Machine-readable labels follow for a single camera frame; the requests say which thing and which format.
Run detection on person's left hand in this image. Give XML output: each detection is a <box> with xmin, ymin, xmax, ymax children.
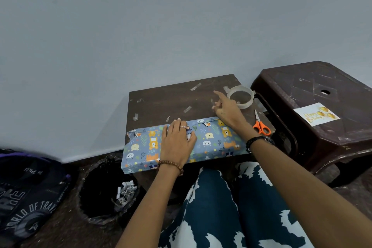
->
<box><xmin>160</xmin><ymin>118</ymin><xmax>198</xmax><ymax>167</ymax></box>

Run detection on person's right hand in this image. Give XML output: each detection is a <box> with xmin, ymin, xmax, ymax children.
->
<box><xmin>212</xmin><ymin>90</ymin><xmax>257</xmax><ymax>141</ymax></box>

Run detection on clear tape roll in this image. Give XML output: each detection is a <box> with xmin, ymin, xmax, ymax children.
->
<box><xmin>227</xmin><ymin>85</ymin><xmax>256</xmax><ymax>110</ymax></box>

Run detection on orange handled scissors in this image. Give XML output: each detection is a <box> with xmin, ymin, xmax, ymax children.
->
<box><xmin>252</xmin><ymin>108</ymin><xmax>272</xmax><ymax>136</ymax></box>

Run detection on happy birthday card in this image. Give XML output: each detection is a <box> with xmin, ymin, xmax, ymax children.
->
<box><xmin>293</xmin><ymin>102</ymin><xmax>341</xmax><ymax>127</ymax></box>

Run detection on person's left forearm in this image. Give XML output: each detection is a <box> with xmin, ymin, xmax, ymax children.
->
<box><xmin>116</xmin><ymin>166</ymin><xmax>184</xmax><ymax>248</ymax></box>

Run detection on person's right forearm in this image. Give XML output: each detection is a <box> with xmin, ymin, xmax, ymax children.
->
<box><xmin>247</xmin><ymin>137</ymin><xmax>372</xmax><ymax>248</ymax></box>

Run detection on small dark wooden table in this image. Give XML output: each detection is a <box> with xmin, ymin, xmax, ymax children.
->
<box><xmin>125</xmin><ymin>74</ymin><xmax>275</xmax><ymax>199</ymax></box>

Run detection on brown plastic stool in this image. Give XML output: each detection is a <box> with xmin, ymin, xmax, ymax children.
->
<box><xmin>250</xmin><ymin>61</ymin><xmax>372</xmax><ymax>176</ymax></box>

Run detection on crumpled paper scraps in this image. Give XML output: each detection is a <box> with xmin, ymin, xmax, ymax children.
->
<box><xmin>112</xmin><ymin>181</ymin><xmax>138</xmax><ymax>206</ymax></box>

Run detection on teal white patterned trousers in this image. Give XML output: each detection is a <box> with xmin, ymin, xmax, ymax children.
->
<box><xmin>158</xmin><ymin>161</ymin><xmax>314</xmax><ymax>248</ymax></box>

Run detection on black lined trash bin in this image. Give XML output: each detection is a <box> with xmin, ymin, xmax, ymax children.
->
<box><xmin>76</xmin><ymin>154</ymin><xmax>140</xmax><ymax>225</ymax></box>

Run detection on black purple backpack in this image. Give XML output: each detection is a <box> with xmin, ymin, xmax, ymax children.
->
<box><xmin>0</xmin><ymin>148</ymin><xmax>72</xmax><ymax>243</ymax></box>

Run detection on brown beaded bracelet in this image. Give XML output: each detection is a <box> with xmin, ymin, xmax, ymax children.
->
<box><xmin>157</xmin><ymin>160</ymin><xmax>184</xmax><ymax>177</ymax></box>

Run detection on black thread bracelet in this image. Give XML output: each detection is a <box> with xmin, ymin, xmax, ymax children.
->
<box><xmin>245</xmin><ymin>136</ymin><xmax>275</xmax><ymax>153</ymax></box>

